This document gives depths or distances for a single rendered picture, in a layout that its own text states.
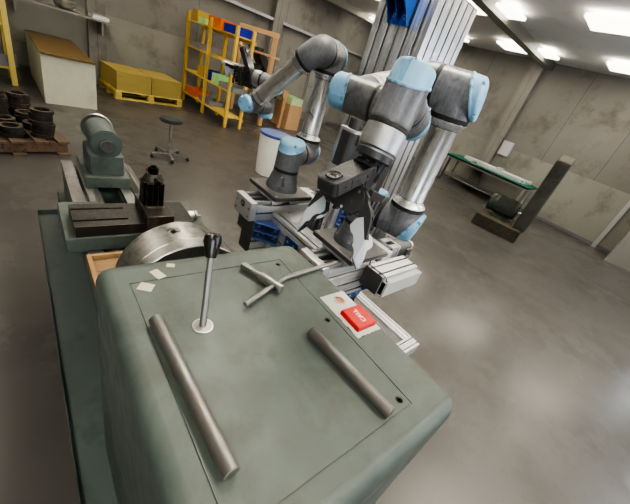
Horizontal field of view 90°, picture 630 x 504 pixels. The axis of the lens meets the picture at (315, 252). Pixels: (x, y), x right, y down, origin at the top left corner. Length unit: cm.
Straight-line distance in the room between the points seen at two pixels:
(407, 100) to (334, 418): 52
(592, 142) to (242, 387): 981
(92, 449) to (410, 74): 130
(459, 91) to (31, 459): 209
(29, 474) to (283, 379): 151
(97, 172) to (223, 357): 154
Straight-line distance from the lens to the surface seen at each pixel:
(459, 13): 146
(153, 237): 91
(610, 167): 995
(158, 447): 51
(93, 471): 129
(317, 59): 146
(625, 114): 1005
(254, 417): 53
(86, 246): 147
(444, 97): 104
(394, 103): 58
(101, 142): 191
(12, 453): 201
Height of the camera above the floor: 170
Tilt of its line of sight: 29 degrees down
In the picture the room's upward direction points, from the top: 19 degrees clockwise
